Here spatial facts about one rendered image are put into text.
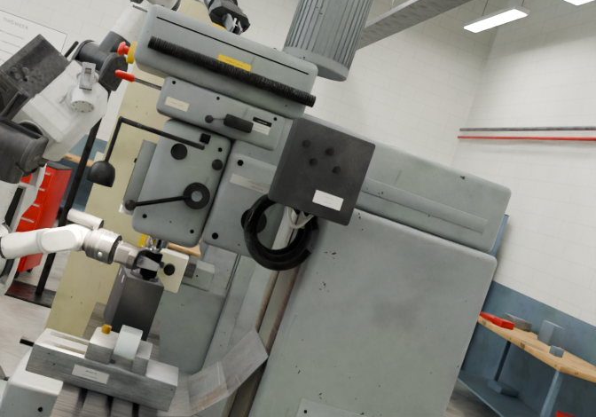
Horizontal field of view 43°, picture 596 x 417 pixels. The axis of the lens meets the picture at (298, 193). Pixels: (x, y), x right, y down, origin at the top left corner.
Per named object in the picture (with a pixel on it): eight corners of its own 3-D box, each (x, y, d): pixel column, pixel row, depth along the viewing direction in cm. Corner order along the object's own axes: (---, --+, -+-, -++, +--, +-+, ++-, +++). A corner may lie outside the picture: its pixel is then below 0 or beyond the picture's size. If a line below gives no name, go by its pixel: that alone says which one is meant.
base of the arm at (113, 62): (76, 83, 244) (61, 59, 235) (103, 57, 249) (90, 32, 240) (108, 100, 238) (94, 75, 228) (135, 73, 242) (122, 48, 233)
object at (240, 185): (200, 243, 198) (232, 150, 198) (196, 231, 222) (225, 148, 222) (268, 264, 202) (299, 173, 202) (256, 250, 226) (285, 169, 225)
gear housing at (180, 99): (153, 110, 194) (166, 73, 194) (155, 113, 218) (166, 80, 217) (275, 153, 200) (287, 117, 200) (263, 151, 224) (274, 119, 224)
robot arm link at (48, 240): (80, 248, 205) (34, 255, 207) (92, 242, 214) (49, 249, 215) (75, 225, 204) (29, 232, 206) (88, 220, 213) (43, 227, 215)
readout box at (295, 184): (270, 200, 175) (301, 115, 174) (265, 198, 184) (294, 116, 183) (349, 227, 178) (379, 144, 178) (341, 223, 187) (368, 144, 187)
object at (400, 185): (227, 164, 199) (252, 92, 199) (221, 161, 221) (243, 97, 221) (492, 255, 214) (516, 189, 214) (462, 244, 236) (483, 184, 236)
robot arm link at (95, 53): (113, 40, 247) (89, 73, 244) (98, 24, 239) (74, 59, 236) (137, 51, 241) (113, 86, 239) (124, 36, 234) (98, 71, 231)
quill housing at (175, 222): (127, 230, 197) (167, 114, 196) (130, 221, 217) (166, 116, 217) (196, 252, 200) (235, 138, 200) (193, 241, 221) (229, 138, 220)
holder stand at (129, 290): (106, 334, 227) (128, 271, 226) (102, 314, 248) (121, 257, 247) (145, 344, 231) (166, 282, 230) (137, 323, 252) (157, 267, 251)
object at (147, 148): (118, 211, 204) (143, 138, 204) (119, 210, 208) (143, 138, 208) (132, 216, 205) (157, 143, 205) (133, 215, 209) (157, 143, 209)
